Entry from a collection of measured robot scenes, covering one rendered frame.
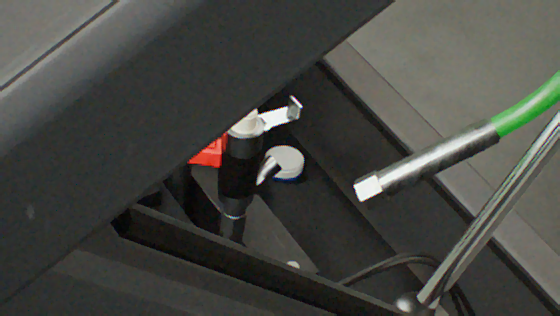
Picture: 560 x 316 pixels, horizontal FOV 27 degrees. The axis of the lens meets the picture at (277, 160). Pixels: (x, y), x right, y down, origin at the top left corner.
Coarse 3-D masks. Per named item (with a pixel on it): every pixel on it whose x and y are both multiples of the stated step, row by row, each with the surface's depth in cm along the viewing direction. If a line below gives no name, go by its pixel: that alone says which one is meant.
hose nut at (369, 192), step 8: (368, 176) 73; (376, 176) 73; (360, 184) 73; (368, 184) 73; (376, 184) 73; (360, 192) 73; (368, 192) 73; (376, 192) 73; (360, 200) 73; (368, 200) 73; (376, 200) 73; (384, 200) 73; (368, 208) 73
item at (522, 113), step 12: (552, 84) 70; (528, 96) 71; (540, 96) 70; (552, 96) 70; (516, 108) 71; (528, 108) 70; (540, 108) 70; (492, 120) 71; (504, 120) 71; (516, 120) 71; (528, 120) 71; (504, 132) 71
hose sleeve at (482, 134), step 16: (464, 128) 72; (480, 128) 71; (448, 144) 72; (464, 144) 71; (480, 144) 71; (400, 160) 73; (416, 160) 72; (432, 160) 72; (448, 160) 72; (384, 176) 73; (400, 176) 72; (416, 176) 72; (384, 192) 73
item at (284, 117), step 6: (264, 114) 80; (270, 114) 80; (276, 114) 80; (282, 114) 80; (288, 114) 80; (264, 120) 79; (270, 120) 79; (276, 120) 79; (282, 120) 79; (288, 120) 80; (294, 120) 80; (270, 126) 79; (276, 126) 79; (264, 132) 79
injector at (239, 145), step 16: (224, 144) 79; (240, 144) 78; (256, 144) 78; (224, 160) 79; (240, 160) 79; (256, 160) 79; (272, 160) 82; (224, 176) 80; (240, 176) 80; (256, 176) 81; (272, 176) 82; (224, 192) 81; (240, 192) 81; (256, 192) 83; (224, 208) 83; (240, 208) 82; (224, 224) 84; (240, 224) 84; (240, 240) 85
